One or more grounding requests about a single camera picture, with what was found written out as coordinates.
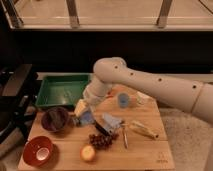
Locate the blue sponge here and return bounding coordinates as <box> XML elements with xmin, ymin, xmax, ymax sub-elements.
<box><xmin>80</xmin><ymin>111</ymin><xmax>94</xmax><ymax>126</ymax></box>

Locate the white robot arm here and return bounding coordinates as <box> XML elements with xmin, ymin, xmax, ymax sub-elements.
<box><xmin>81</xmin><ymin>57</ymin><xmax>213</xmax><ymax>126</ymax></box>

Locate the dark purple bowl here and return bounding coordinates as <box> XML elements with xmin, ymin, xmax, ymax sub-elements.
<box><xmin>41</xmin><ymin>107</ymin><xmax>69</xmax><ymax>132</ymax></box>

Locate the red bowl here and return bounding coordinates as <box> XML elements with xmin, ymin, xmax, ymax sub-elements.
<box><xmin>23</xmin><ymin>136</ymin><xmax>53</xmax><ymax>167</ymax></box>

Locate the dark small object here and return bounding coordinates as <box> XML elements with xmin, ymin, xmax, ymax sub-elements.
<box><xmin>73</xmin><ymin>116</ymin><xmax>81</xmax><ymax>127</ymax></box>

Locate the green plastic tray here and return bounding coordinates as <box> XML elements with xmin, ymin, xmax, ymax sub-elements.
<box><xmin>36</xmin><ymin>74</ymin><xmax>90</xmax><ymax>108</ymax></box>

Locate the blue grey cloth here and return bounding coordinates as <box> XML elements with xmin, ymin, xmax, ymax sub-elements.
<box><xmin>102</xmin><ymin>113</ymin><xmax>123</xmax><ymax>132</ymax></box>

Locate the blue plastic cup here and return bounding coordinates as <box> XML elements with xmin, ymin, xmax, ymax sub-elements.
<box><xmin>117</xmin><ymin>93</ymin><xmax>129</xmax><ymax>108</ymax></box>

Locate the bunch of red grapes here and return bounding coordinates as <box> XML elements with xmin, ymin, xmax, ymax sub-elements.
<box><xmin>89</xmin><ymin>133</ymin><xmax>118</xmax><ymax>149</ymax></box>

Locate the metal spoon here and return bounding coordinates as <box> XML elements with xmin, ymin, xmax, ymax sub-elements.
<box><xmin>121</xmin><ymin>124</ymin><xmax>128</xmax><ymax>149</ymax></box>

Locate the red yellow apple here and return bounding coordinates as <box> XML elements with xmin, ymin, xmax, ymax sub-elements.
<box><xmin>80</xmin><ymin>145</ymin><xmax>96</xmax><ymax>161</ymax></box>

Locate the white cup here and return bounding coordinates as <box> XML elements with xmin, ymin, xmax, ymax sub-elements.
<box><xmin>136</xmin><ymin>92</ymin><xmax>151</xmax><ymax>105</ymax></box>

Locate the dark chair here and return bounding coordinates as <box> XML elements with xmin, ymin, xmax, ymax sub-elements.
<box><xmin>0</xmin><ymin>64</ymin><xmax>38</xmax><ymax>144</ymax></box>

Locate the black handled knife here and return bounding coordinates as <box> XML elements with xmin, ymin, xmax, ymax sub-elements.
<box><xmin>94</xmin><ymin>121</ymin><xmax>110</xmax><ymax>136</ymax></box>

